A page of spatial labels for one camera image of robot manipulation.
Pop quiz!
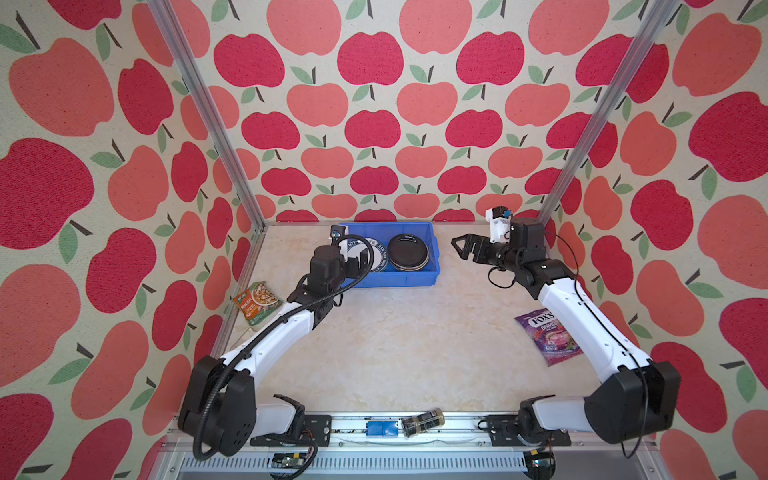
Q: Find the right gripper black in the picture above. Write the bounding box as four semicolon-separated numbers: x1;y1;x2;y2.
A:
454;231;524;276

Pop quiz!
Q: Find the green rim plate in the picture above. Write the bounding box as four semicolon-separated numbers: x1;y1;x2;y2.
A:
341;237;388;273

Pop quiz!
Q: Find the black plate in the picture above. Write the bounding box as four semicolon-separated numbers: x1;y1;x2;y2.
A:
387;234;430;272

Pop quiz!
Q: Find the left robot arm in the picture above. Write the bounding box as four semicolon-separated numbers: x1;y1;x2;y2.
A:
178;237;374;461

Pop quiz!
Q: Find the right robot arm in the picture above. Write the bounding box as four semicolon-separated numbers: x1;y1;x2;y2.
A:
451;234;681;445

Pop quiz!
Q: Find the blue plastic bin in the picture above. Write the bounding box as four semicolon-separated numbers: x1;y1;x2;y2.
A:
335;222;440;288

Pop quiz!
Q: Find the green orange snack packet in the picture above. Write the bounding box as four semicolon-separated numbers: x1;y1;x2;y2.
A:
234;281;283;328

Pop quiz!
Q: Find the purple candy bag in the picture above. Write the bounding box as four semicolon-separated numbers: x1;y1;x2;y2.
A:
515;308;583;367

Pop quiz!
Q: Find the blue small box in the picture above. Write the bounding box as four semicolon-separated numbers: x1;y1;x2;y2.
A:
365;420;399;438

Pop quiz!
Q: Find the black cylindrical part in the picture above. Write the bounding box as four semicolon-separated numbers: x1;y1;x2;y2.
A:
401;408;445;438

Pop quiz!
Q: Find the green circuit board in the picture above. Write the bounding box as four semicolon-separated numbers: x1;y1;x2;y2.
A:
270;452;306;470

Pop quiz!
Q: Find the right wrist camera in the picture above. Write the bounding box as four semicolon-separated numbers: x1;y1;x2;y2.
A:
485;206;546;249

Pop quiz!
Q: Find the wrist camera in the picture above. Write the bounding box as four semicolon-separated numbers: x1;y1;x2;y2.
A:
305;224;349;295
485;206;546;249

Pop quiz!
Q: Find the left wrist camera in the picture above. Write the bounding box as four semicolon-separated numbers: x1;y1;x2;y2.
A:
305;224;349;295

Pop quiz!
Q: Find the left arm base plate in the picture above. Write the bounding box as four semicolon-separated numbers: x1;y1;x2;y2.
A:
250;414;333;448

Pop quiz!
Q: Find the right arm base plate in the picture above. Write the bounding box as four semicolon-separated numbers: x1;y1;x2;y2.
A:
477;412;572;447

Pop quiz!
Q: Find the right aluminium post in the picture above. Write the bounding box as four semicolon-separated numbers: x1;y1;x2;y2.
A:
537;0;682;225

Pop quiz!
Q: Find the aluminium post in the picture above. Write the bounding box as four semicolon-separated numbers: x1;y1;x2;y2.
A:
148;0;267;234
537;0;682;225

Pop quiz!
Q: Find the left aluminium post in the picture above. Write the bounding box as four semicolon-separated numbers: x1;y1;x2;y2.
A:
148;0;267;234

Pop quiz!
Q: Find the aluminium front rail frame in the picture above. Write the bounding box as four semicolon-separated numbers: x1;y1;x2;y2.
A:
146;412;671;479

